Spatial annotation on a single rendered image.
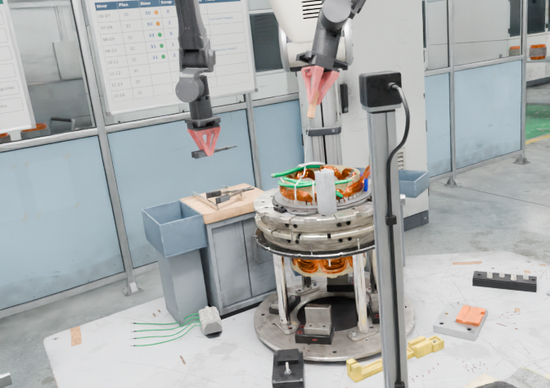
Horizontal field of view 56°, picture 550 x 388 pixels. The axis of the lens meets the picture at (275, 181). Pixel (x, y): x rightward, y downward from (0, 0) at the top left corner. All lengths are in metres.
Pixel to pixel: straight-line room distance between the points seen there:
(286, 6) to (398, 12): 2.19
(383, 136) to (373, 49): 2.89
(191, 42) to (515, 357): 0.99
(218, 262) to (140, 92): 2.09
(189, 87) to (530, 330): 0.94
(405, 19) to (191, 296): 2.79
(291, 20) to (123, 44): 1.84
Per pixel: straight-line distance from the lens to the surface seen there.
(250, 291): 1.40
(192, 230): 1.28
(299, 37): 1.56
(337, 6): 1.11
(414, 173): 1.49
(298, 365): 1.10
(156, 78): 3.32
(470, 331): 1.25
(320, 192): 1.07
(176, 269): 1.32
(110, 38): 3.25
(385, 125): 0.67
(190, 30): 1.29
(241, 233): 1.33
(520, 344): 1.26
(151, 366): 1.27
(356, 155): 3.51
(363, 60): 3.50
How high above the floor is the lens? 1.45
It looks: 15 degrees down
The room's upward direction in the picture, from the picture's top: 6 degrees counter-clockwise
